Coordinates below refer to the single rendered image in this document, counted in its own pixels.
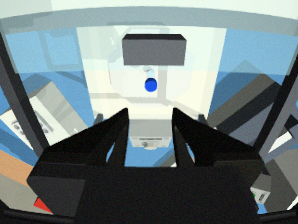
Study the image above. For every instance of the blue bench mat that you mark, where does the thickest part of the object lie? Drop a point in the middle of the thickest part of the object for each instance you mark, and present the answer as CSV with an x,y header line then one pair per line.
x,y
11,144

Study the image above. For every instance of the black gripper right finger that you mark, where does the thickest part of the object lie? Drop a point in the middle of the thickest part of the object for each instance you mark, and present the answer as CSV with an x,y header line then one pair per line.
x,y
212,147

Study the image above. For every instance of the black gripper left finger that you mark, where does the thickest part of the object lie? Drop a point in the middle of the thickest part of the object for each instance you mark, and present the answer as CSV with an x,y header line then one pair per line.
x,y
92,145

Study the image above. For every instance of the white block with rows of round holes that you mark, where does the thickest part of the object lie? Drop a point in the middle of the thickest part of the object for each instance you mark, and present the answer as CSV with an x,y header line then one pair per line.
x,y
10,120

